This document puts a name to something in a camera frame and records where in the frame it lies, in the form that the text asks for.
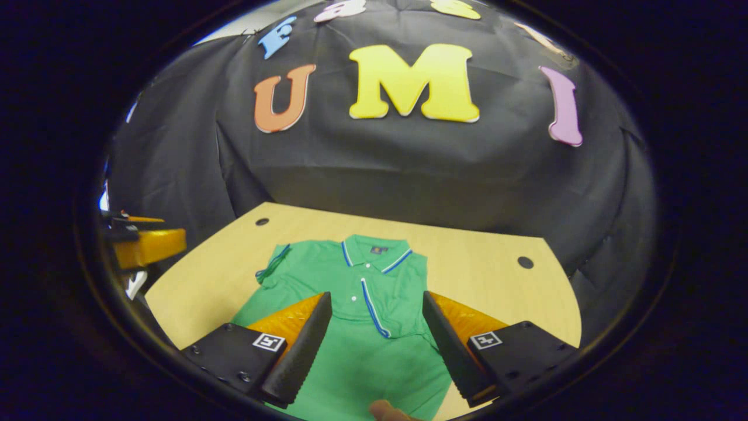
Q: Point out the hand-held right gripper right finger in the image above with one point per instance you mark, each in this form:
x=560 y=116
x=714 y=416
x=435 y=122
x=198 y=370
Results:
x=453 y=351

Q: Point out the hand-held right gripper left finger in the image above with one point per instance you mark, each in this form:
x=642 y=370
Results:
x=304 y=351

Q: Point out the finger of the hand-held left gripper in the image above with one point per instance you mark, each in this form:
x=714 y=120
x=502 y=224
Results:
x=140 y=220
x=158 y=245

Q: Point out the green T-shirt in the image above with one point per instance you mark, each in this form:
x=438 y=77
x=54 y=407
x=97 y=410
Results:
x=374 y=374

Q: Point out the black backdrop cloth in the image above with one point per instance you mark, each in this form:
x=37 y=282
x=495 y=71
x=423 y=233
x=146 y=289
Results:
x=409 y=175

